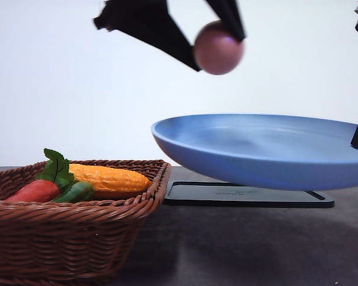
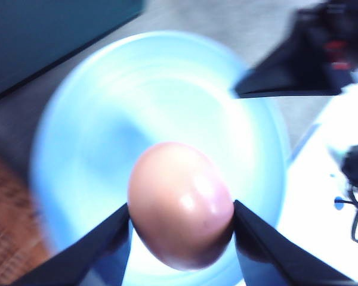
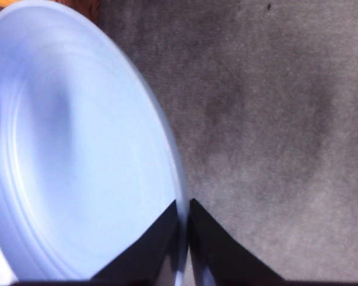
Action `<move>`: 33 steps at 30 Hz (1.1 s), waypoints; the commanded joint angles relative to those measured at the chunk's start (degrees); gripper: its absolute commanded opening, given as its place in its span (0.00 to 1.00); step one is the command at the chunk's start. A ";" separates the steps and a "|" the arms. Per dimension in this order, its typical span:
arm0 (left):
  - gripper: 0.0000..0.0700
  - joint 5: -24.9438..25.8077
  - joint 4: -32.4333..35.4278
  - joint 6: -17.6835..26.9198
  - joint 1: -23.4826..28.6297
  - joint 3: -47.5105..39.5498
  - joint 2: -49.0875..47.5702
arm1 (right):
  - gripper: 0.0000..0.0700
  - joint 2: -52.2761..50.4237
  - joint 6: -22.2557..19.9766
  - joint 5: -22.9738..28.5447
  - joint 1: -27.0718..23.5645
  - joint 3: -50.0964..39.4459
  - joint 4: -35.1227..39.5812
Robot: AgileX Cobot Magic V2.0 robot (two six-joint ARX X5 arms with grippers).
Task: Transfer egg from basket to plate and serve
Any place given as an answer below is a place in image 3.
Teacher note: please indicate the blue round plate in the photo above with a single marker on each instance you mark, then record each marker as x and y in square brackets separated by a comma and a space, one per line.
[88, 157]

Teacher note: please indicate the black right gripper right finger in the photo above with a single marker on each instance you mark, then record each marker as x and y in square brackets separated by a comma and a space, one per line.
[226, 261]

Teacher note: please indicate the orange plastic corn cob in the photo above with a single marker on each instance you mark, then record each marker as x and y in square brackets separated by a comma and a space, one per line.
[6, 3]

